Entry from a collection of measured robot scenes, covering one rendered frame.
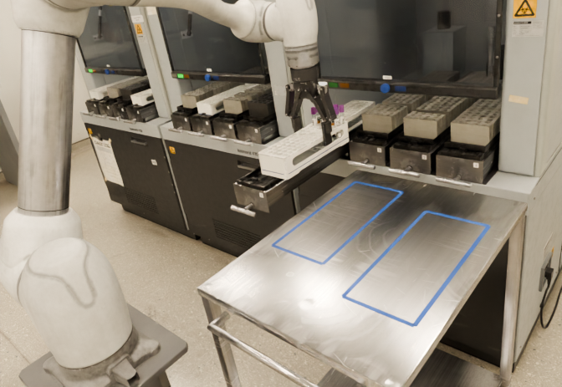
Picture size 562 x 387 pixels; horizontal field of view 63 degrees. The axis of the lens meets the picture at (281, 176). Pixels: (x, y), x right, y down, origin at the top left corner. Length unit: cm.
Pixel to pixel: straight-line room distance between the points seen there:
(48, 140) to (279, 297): 57
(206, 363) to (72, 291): 115
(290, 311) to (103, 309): 35
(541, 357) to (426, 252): 105
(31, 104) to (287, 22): 63
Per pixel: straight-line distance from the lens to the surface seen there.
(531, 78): 137
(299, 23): 123
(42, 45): 105
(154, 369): 102
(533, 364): 193
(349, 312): 84
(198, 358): 202
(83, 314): 93
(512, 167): 147
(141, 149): 264
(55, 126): 105
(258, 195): 133
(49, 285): 92
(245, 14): 130
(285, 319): 85
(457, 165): 142
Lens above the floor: 139
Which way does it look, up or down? 25 degrees down
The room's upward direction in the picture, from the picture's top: 10 degrees counter-clockwise
